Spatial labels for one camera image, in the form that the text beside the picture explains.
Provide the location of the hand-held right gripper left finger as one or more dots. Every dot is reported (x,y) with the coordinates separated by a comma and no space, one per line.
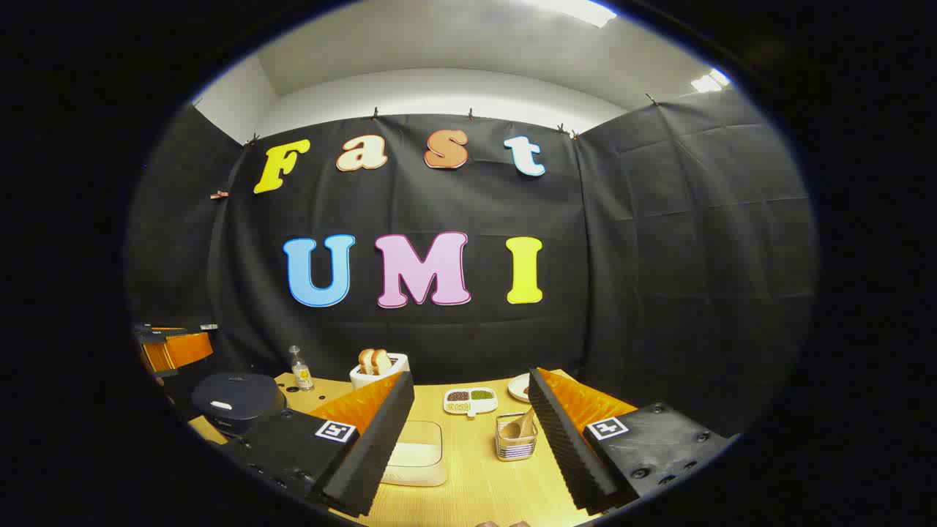
(373,454)

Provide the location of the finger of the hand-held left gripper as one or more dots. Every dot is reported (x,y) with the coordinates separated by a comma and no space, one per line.
(192,348)
(157,357)

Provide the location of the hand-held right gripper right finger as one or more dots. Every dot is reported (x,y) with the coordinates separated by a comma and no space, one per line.
(567,454)

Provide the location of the clear plastic rice box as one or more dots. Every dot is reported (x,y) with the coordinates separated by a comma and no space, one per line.
(421,435)

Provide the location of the wooden spoon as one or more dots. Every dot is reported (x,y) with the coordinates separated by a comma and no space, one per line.
(523,424)

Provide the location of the dark rice cooker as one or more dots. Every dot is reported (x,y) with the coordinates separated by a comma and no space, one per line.
(234,391)

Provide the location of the white toaster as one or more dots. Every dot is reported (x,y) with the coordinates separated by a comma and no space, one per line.
(362,381)

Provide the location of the white round plate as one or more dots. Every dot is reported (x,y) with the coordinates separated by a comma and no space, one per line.
(517,388)

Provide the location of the small glass bottle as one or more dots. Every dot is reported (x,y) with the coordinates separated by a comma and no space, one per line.
(301,375)

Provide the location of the white divided dish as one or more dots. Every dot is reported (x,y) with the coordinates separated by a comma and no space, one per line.
(471,406)

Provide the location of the black backdrop cloth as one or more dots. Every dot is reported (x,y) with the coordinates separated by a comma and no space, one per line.
(622,256)

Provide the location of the ceiling light panel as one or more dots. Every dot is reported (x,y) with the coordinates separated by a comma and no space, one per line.
(710,80)
(578,11)

